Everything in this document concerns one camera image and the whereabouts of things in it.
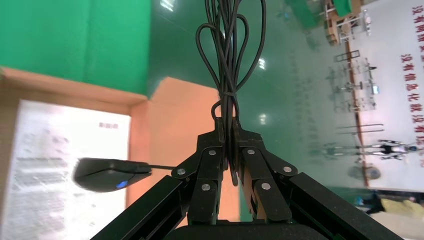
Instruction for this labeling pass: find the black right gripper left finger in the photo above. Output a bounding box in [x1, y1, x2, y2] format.
[91, 117, 229, 240]

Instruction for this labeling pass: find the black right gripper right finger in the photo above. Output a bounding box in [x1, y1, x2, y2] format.
[231, 118, 403, 240]

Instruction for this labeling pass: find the black cable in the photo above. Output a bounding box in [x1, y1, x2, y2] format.
[72, 0, 268, 194]

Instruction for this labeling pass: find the orange cardboard box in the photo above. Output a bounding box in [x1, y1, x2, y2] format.
[0, 66, 243, 240]

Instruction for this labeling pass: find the white humanoid robot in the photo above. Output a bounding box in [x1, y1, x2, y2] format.
[376, 138, 422, 162]

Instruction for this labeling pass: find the white printed instruction sheet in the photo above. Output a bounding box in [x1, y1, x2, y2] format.
[0, 99, 132, 240]

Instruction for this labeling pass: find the metal equipment rack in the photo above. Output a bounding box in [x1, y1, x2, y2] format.
[324, 0, 373, 46]

